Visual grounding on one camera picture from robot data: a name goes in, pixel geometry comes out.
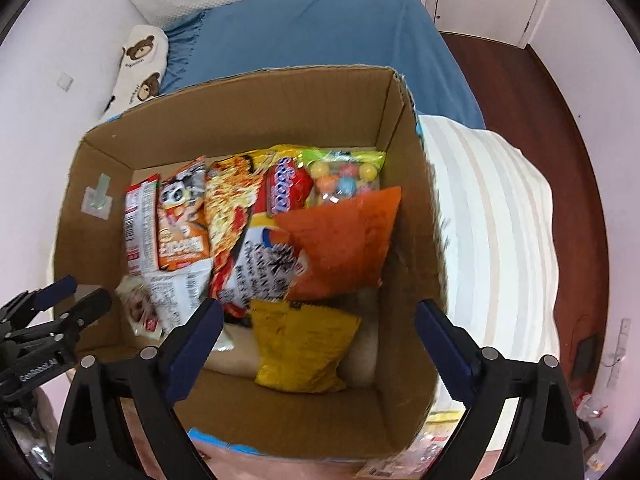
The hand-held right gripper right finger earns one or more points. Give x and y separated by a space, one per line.
445 340

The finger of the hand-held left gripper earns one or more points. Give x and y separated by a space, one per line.
55 290
85 312

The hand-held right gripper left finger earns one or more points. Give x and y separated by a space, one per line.
195 345

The small clear snack packet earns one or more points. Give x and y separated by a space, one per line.
137 310

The white grey snack packet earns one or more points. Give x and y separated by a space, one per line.
175 290

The blue printed cardboard box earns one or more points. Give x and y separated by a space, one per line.
405 260

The red white snack packet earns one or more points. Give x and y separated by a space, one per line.
140 225

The yellow snack packet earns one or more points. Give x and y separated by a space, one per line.
300 350

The orange panda snack packet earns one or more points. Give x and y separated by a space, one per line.
182 240

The large noodle packet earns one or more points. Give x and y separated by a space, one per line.
235 220

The colourful candy ball bag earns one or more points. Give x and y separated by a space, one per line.
340 177

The clear yellow-edged snack packet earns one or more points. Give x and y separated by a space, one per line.
442 417

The cat print blanket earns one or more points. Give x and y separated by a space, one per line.
490 240

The clear plastic bag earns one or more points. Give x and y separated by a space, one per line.
590 415

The bear print pillow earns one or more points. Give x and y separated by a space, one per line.
142 55

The blue bed sheet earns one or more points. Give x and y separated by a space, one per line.
325 30

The white wall socket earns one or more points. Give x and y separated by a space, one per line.
64 81

